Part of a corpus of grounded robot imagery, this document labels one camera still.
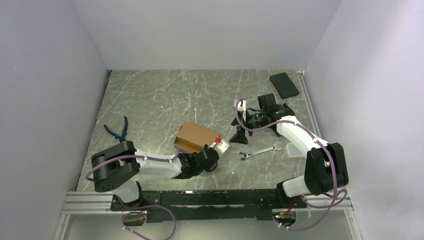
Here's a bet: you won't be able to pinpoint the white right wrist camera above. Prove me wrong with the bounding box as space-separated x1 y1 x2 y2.
234 99 247 121

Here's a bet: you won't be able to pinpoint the aluminium frame rail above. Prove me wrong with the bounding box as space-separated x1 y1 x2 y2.
52 191 363 240

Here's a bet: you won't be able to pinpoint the brown cardboard paper box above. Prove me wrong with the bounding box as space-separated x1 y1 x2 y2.
174 121 219 154

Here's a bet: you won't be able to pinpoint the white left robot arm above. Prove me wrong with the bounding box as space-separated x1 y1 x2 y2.
85 138 230 210

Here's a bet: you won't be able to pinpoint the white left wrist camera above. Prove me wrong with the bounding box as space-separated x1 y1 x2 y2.
211 136 230 156

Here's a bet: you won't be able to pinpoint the blue handled pliers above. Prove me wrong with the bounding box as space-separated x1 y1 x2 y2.
103 115 129 145

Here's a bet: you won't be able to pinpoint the clear plastic lid case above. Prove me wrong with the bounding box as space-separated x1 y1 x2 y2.
285 143 304 159

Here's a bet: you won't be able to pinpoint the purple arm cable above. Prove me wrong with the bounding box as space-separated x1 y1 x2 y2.
234 99 349 232
86 145 178 240

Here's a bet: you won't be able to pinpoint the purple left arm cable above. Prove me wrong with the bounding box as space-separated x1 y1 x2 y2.
86 145 178 240

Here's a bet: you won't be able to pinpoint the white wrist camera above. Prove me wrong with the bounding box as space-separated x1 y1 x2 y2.
211 136 230 156
234 99 247 121

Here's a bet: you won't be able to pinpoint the silver combination wrench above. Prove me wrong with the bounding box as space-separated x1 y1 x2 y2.
239 142 283 161

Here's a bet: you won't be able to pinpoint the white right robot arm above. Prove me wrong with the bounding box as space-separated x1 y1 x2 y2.
231 93 349 208

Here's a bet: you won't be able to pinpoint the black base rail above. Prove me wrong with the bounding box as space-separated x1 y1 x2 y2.
110 188 306 223

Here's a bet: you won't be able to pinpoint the black flat box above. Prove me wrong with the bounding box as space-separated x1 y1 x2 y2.
269 72 300 100

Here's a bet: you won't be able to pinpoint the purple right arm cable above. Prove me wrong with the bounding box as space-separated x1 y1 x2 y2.
234 99 349 232

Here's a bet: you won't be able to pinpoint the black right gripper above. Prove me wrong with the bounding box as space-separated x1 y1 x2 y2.
229 110 267 145

